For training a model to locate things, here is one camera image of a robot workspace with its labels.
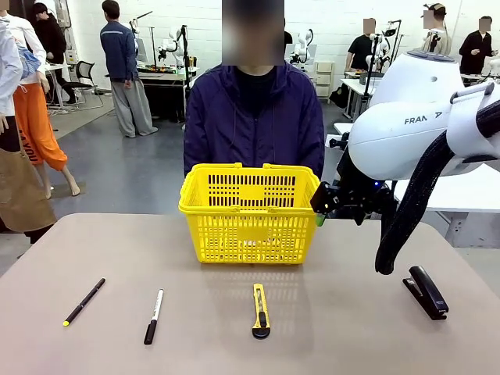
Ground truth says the mannequin with orange pants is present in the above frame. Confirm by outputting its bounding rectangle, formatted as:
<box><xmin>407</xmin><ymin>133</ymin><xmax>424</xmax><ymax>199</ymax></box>
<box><xmin>0</xmin><ymin>11</ymin><xmax>81</xmax><ymax>200</ymax></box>

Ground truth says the person in blue jacket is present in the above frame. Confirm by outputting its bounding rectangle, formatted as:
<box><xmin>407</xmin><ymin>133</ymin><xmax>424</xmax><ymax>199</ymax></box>
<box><xmin>100</xmin><ymin>0</ymin><xmax>159</xmax><ymax>138</ymax></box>

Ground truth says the black tripod stand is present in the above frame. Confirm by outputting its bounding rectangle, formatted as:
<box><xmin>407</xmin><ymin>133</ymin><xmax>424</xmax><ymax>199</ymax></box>
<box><xmin>362</xmin><ymin>33</ymin><xmax>384</xmax><ymax>98</ymax></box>

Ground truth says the person in black t-shirt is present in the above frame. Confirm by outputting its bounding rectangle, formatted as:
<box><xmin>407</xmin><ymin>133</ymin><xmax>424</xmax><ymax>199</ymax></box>
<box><xmin>345</xmin><ymin>18</ymin><xmax>378</xmax><ymax>73</ymax></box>

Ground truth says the dark background work table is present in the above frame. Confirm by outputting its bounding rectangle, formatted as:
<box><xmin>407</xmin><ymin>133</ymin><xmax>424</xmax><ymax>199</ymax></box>
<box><xmin>136</xmin><ymin>66</ymin><xmax>200</xmax><ymax>122</ymax></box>

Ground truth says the person in black hoodie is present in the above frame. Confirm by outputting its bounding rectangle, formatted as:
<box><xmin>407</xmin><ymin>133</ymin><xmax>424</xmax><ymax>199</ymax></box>
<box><xmin>33</xmin><ymin>2</ymin><xmax>78</xmax><ymax>105</ymax></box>

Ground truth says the yellow black utility knife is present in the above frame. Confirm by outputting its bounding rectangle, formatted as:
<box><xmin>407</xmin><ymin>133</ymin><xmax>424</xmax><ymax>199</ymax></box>
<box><xmin>251</xmin><ymin>283</ymin><xmax>271</xmax><ymax>339</ymax></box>

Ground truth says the white marker black cap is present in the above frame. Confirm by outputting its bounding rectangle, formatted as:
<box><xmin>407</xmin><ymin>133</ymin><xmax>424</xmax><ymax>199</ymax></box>
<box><xmin>143</xmin><ymin>288</ymin><xmax>165</xmax><ymax>346</ymax></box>

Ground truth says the person in purple jacket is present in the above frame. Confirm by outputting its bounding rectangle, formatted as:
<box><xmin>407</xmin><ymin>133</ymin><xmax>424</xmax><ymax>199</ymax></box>
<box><xmin>183</xmin><ymin>0</ymin><xmax>326</xmax><ymax>180</ymax></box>

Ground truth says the large white table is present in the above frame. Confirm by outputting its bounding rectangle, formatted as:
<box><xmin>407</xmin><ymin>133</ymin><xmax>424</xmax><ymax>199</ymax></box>
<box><xmin>334</xmin><ymin>121</ymin><xmax>500</xmax><ymax>214</ymax></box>

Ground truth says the white background table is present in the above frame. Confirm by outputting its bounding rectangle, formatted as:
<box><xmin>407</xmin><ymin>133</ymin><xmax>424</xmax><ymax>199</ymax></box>
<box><xmin>339</xmin><ymin>77</ymin><xmax>376</xmax><ymax>120</ymax></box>

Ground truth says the black office chair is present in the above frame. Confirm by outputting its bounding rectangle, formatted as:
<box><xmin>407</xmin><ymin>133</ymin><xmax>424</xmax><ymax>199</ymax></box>
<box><xmin>68</xmin><ymin>60</ymin><xmax>105</xmax><ymax>110</ymax></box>

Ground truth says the person in beige jacket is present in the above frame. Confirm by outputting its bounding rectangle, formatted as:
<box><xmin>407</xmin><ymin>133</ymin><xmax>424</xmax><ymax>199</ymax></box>
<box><xmin>423</xmin><ymin>2</ymin><xmax>450</xmax><ymax>55</ymax></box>

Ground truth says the black highlighter yellow tip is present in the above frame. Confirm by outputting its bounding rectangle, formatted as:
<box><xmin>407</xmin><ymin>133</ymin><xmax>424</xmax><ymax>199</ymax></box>
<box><xmin>62</xmin><ymin>277</ymin><xmax>107</xmax><ymax>327</ymax></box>

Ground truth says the white drawer cabinet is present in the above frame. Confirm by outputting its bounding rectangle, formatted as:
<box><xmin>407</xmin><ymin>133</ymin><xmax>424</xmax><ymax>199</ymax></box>
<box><xmin>314</xmin><ymin>61</ymin><xmax>336</xmax><ymax>104</ymax></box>

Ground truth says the right arm black cable sleeve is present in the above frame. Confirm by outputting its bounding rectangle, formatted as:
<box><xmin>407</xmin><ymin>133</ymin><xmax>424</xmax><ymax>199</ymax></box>
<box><xmin>374</xmin><ymin>102</ymin><xmax>500</xmax><ymax>276</ymax></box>

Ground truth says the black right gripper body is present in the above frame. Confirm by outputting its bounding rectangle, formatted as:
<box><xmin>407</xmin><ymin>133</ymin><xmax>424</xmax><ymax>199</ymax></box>
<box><xmin>334</xmin><ymin>182</ymin><xmax>393</xmax><ymax>216</ymax></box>

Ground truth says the black stapler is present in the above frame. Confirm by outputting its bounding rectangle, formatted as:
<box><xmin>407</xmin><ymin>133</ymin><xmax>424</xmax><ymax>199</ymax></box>
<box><xmin>402</xmin><ymin>265</ymin><xmax>449</xmax><ymax>322</ymax></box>

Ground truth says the person in black sweater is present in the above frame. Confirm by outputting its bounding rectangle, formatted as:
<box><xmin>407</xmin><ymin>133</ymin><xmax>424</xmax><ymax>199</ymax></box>
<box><xmin>459</xmin><ymin>16</ymin><xmax>495</xmax><ymax>75</ymax></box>

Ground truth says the mannequin with light blue shirt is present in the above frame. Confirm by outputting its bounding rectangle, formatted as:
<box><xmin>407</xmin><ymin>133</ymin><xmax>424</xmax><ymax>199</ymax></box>
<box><xmin>0</xmin><ymin>19</ymin><xmax>24</xmax><ymax>153</ymax></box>

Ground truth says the yellow plastic shopping basket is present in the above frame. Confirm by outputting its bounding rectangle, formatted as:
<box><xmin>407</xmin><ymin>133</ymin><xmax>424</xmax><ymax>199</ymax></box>
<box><xmin>178</xmin><ymin>162</ymin><xmax>328</xmax><ymax>266</ymax></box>

